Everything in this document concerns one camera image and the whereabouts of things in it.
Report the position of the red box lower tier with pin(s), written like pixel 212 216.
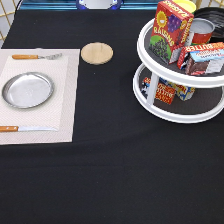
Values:
pixel 164 93

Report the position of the wooden handled knife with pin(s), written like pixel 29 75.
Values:
pixel 25 128

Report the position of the yellow green cylinder container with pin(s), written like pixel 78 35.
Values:
pixel 187 5

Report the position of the red tin can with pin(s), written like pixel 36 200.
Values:
pixel 200 32

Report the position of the beige woven placemat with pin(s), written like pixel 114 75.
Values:
pixel 57 112

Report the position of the wooden lattice fence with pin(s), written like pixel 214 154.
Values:
pixel 7 12

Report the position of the round wooden coaster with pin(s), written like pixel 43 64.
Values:
pixel 97 53

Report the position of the wooden handled fork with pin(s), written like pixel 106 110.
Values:
pixel 49 57

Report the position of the red raisins box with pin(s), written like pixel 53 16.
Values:
pixel 170 30

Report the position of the yellow blue box lower tier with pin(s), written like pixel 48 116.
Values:
pixel 183 92

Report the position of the white two-tier lazy Susan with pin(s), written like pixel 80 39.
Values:
pixel 207 102

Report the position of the red butter box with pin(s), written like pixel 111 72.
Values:
pixel 185 52

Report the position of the black ridged bowl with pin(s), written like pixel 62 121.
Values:
pixel 216 16

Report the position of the round silver metal plate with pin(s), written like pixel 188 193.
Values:
pixel 28 90

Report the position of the brown chocolate box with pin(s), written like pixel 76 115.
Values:
pixel 205 62

